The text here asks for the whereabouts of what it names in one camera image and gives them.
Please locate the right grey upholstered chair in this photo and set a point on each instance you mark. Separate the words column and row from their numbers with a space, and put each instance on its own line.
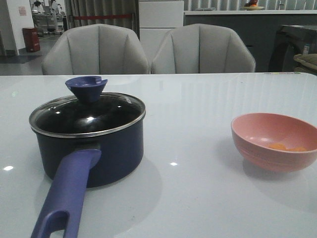
column 202, row 48

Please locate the pink bowl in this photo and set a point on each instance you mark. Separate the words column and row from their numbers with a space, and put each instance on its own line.
column 252, row 133

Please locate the dark blue saucepan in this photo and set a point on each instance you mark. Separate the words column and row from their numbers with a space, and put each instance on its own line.
column 75, row 164

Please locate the red barrier belt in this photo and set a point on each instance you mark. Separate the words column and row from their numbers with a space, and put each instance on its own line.
column 102, row 17

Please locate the white cabinet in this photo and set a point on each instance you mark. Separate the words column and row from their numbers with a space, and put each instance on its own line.
column 156, row 17

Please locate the beige cushion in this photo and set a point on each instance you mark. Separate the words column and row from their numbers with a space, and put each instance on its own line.
column 306, row 63

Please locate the grey counter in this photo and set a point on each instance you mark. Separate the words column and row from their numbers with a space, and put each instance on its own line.
column 257, row 28

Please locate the red trash bin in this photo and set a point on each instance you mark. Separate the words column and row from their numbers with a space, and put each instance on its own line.
column 31, row 39

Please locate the glass lid with blue knob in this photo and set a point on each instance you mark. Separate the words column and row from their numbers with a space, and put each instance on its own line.
column 88, row 112

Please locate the fruit plate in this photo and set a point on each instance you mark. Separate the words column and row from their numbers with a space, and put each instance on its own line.
column 252, row 5

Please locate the dark appliance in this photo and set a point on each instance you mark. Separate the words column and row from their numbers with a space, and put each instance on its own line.
column 291, row 40

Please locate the orange ham slices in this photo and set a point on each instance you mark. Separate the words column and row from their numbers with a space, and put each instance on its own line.
column 282, row 147

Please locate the grey upholstered chair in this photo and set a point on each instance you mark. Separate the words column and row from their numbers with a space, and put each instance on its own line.
column 202, row 48
column 97, row 49

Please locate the left grey upholstered chair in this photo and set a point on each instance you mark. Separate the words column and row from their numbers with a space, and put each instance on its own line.
column 97, row 49

